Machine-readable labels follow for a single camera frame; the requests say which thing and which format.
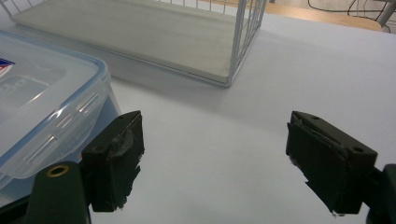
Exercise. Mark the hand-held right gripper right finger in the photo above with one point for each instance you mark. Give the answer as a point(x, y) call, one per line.
point(330, 168)

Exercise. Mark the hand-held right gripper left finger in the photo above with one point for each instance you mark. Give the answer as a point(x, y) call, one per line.
point(112, 165)

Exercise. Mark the grey metal stand leg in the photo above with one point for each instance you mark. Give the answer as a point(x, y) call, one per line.
point(386, 12)

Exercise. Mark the clear plastic lidded container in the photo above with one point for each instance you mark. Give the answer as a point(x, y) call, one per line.
point(46, 102)

